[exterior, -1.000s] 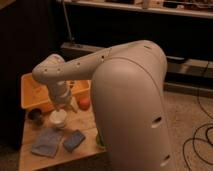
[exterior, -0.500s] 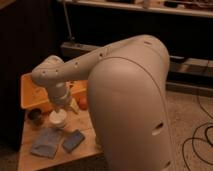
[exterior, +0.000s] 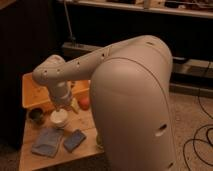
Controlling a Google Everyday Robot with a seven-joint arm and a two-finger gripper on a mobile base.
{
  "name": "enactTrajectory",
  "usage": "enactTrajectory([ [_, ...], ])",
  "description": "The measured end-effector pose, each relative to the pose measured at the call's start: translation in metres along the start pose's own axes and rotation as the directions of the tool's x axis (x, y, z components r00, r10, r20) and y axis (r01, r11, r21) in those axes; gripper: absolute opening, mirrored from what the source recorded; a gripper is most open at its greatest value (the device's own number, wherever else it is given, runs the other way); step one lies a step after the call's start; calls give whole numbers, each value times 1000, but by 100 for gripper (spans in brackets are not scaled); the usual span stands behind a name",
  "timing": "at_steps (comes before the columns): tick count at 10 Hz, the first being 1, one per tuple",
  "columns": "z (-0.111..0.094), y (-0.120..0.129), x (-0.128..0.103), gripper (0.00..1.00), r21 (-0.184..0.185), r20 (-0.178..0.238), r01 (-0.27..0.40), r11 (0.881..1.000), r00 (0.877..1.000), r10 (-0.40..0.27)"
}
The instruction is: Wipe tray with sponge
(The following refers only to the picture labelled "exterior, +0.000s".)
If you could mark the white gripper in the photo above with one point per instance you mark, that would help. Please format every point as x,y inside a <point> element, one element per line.
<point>60,95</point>

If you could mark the blue sponge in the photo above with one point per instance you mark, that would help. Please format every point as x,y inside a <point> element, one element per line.
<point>74,140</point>

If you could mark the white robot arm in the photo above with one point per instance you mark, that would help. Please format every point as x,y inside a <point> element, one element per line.
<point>129,96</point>

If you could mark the yellow plastic tray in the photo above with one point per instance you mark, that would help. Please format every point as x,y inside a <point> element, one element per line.
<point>36,96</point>

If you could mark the orange fruit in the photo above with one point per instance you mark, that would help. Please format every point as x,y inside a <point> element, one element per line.
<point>84,103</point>

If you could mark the wooden low table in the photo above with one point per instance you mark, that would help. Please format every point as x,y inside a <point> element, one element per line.
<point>83,121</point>

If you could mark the grey folded cloth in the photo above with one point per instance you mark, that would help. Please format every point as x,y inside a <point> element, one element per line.
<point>47,142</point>

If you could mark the green vase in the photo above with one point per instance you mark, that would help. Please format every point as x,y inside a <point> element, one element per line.
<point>99,142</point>

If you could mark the metal stand pole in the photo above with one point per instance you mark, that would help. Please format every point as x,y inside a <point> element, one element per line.
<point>71,36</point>

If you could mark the grey long bench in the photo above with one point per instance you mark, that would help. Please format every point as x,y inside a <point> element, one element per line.
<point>189,76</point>

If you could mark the upper wall shelf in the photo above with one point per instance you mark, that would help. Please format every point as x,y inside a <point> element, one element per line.
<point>147,7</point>

